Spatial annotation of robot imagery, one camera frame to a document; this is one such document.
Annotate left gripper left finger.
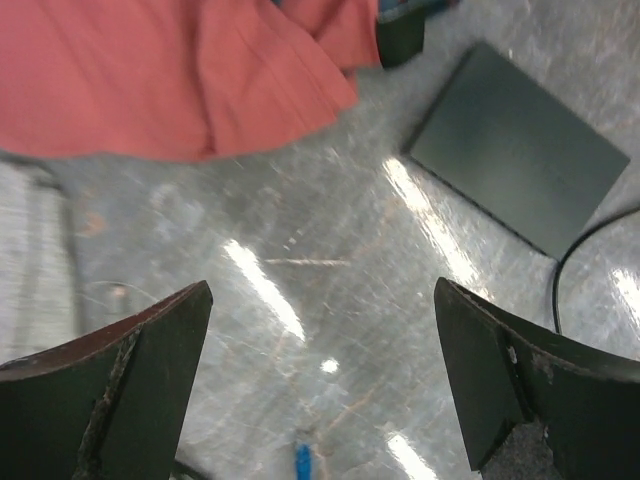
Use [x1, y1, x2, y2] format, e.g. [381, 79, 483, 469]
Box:
[1, 281, 213, 479]

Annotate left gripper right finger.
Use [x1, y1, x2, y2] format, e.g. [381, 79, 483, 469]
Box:
[434, 277, 639, 479]

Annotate blue ethernet cable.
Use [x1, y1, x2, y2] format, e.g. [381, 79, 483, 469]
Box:
[292, 442, 314, 480]

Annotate black network switch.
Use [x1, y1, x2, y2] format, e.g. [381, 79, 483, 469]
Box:
[405, 42, 630, 260]

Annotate grey cloth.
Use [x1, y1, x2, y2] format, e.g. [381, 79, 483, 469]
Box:
[1, 154, 83, 363]

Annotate red cloth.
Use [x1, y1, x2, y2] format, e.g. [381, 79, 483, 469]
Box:
[0, 0, 426, 162]

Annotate black power cord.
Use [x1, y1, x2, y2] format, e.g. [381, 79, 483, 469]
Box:
[549, 207, 640, 334]

